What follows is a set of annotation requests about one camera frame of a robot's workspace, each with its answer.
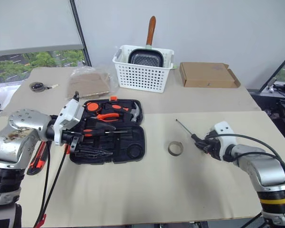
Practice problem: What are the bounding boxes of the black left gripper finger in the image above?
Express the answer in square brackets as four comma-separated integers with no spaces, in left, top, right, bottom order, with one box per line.
[83,120,116,131]
[76,147,114,158]

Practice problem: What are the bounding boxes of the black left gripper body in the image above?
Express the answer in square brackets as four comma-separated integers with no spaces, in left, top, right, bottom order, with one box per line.
[61,129,84,153]

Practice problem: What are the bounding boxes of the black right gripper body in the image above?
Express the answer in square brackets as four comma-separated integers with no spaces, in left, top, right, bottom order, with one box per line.
[202,132,222,161]

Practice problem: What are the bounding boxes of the black handled long screwdriver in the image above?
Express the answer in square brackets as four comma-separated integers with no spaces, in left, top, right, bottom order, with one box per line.
[175,118,206,147]

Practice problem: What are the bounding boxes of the grey tape roll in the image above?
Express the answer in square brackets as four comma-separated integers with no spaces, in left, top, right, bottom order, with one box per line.
[168,141,184,157]

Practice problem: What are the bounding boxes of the black plastic tool case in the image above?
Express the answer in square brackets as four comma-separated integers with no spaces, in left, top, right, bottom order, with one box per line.
[68,95,147,166]

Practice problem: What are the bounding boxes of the orange black utility knife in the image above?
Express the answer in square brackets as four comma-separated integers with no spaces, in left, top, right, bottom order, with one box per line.
[26,141,48,176]

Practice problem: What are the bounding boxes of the orange round tape measure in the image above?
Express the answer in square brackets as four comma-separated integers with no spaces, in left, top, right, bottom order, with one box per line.
[85,101,102,113]

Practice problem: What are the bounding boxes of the silver claw hammer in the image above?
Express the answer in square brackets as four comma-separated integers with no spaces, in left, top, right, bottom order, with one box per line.
[104,102,143,124]

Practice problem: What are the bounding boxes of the brown cardboard sheets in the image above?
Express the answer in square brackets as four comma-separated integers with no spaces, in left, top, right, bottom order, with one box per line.
[66,73,110,99]

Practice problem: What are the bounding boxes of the clear plastic bag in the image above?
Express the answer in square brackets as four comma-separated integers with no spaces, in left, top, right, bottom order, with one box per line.
[66,66,120,100]

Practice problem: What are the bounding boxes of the small round dark disc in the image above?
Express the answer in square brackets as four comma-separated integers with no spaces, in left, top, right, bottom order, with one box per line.
[28,81,51,93]

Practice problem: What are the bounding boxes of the white perforated plastic basket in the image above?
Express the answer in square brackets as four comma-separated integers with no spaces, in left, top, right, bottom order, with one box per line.
[112,45,175,94]

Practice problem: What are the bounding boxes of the brown cardboard box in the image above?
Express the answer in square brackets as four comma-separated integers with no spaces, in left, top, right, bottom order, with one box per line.
[179,62,241,89]

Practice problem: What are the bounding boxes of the white plastic sheet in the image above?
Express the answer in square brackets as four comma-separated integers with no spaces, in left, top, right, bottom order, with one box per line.
[0,84,22,113]

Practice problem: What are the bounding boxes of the black office furniture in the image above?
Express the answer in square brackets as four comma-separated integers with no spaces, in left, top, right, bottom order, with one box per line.
[248,82,285,153]

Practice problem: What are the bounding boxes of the white roller blind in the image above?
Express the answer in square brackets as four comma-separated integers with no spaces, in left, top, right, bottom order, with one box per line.
[0,0,84,57]

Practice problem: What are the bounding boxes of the orange handled pliers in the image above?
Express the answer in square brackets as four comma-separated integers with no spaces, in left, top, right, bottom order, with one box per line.
[90,112,121,123]

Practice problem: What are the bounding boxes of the orange black handled screwdriver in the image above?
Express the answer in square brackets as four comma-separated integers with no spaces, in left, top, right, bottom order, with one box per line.
[82,129,129,138]

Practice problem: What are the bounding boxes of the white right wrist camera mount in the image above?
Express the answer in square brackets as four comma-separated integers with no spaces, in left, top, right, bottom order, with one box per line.
[209,121,238,162]

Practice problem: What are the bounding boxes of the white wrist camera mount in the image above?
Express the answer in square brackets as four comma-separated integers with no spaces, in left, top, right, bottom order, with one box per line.
[209,121,238,162]
[53,96,83,146]

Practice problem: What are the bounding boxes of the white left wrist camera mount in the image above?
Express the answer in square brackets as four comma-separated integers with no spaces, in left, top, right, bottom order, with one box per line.
[53,96,83,146]

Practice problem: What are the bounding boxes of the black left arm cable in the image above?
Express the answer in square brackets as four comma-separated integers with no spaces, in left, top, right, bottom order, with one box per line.
[32,139,71,228]

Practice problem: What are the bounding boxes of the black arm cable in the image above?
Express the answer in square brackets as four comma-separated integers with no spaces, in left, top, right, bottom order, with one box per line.
[204,133,285,178]
[32,139,71,228]

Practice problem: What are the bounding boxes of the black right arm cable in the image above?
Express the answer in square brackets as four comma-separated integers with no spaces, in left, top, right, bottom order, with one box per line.
[204,133,285,178]

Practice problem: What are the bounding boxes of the black square pan brown handle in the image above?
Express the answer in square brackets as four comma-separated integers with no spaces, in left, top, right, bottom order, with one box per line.
[127,15,165,69]

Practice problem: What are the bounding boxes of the red cable tie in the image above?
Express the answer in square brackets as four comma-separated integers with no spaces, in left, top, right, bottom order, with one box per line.
[36,213,48,227]

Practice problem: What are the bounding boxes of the black diagonal window frame bar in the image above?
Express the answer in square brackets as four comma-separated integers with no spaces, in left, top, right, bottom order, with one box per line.
[69,0,93,67]

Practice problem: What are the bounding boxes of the dark slanted window frame post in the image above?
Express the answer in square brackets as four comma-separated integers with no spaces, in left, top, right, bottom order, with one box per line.
[259,48,285,92]

